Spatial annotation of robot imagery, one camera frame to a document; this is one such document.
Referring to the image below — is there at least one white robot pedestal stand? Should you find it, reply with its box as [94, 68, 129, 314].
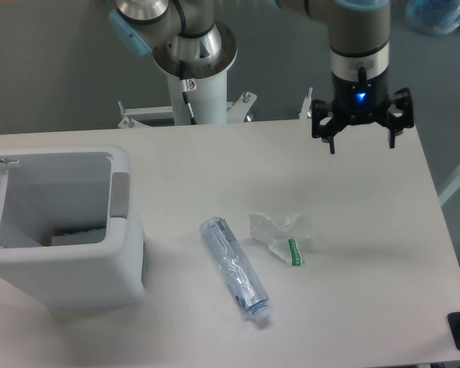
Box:
[117, 19, 314, 129]

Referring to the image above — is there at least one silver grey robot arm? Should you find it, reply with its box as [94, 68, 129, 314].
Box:
[109, 1, 414, 145]

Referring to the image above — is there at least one trash inside can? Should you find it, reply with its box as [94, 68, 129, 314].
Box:
[41, 228, 106, 247]

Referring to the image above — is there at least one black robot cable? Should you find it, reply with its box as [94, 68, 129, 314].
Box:
[169, 0, 199, 126]

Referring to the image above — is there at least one crushed clear plastic bottle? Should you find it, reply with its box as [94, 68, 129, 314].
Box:
[199, 217, 270, 325]

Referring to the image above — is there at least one blue plastic bag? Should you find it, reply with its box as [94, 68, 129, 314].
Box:
[405, 0, 460, 36]

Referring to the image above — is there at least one clear plastic wrapper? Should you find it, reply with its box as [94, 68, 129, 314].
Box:
[249, 212, 312, 268]

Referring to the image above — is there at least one white plastic trash can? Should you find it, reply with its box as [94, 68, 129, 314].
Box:
[0, 145, 145, 309]

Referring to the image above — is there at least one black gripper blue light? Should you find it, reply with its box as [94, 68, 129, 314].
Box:
[311, 68, 413, 154]

